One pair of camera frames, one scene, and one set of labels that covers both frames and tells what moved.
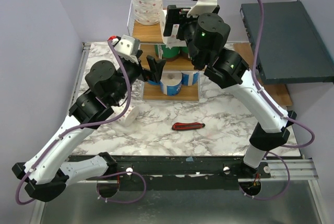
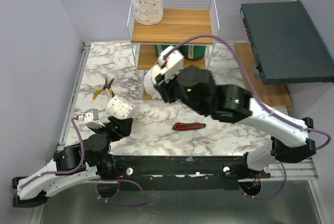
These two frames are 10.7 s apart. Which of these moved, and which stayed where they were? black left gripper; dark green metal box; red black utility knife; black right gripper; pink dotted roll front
Moved: pink dotted roll front; black right gripper; black left gripper
Stayed: dark green metal box; red black utility knife
